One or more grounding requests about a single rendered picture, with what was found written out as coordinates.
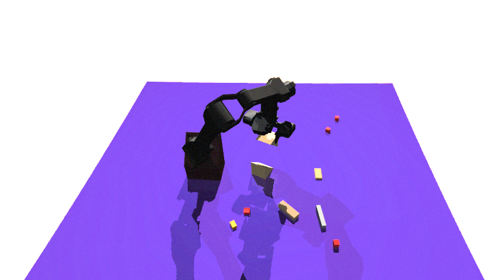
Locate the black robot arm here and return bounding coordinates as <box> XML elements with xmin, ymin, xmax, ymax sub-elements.
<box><xmin>182</xmin><ymin>78</ymin><xmax>296</xmax><ymax>167</ymax></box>

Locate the white long bar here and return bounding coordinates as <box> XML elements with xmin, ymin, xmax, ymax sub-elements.
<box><xmin>316</xmin><ymin>205</ymin><xmax>326</xmax><ymax>228</ymax></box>

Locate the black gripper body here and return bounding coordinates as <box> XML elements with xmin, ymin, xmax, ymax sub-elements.
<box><xmin>243</xmin><ymin>106</ymin><xmax>295</xmax><ymax>138</ymax></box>

